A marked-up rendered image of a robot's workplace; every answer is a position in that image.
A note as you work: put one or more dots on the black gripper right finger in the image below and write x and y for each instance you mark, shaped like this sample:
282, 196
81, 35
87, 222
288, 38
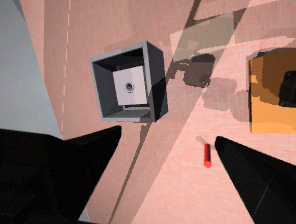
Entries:
266, 184

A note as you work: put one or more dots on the white square plate with hole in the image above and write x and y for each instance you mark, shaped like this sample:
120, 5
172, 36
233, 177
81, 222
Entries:
131, 86

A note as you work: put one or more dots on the red peg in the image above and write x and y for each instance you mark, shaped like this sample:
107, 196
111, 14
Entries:
207, 156

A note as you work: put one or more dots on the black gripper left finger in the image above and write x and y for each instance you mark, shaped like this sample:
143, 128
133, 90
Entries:
71, 168

